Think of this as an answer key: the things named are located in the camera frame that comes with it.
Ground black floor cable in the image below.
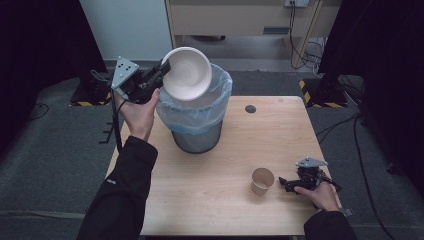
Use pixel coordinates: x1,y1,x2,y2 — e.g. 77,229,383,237
27,102,51,122
315,112,399,240

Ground person's right hand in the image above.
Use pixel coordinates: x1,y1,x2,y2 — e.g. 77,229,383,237
294,181,341,212

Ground person's left hand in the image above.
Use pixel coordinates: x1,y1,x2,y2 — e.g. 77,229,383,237
114,87,162,142

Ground wall power outlet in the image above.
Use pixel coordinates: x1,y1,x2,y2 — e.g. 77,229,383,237
284,0,310,9

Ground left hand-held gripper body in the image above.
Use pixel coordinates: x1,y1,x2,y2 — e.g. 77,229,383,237
110,55,165,105

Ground black curtain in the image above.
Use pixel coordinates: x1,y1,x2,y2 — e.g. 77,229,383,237
0,0,108,149
317,0,424,189

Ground beige wooden cabinet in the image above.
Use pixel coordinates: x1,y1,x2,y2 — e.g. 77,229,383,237
165,0,343,69

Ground black hanging cables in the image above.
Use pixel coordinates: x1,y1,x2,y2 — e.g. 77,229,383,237
288,1,324,70

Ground hazard-striped stand base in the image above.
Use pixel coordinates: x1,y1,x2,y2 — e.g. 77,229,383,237
69,77,113,108
298,77,350,109

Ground metal mesh trash can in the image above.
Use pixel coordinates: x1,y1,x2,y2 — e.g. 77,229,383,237
171,119,224,155

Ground translucent blue trash bag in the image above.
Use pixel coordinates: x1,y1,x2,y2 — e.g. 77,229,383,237
155,63,234,137

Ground brown paper cup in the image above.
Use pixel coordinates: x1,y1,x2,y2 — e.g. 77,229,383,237
250,167,276,197

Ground white paper bowl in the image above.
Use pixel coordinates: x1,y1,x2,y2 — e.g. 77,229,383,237
161,46,213,102

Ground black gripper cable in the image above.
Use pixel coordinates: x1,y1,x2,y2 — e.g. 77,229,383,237
109,89,128,154

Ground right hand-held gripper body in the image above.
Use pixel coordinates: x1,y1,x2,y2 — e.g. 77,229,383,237
294,156,330,192

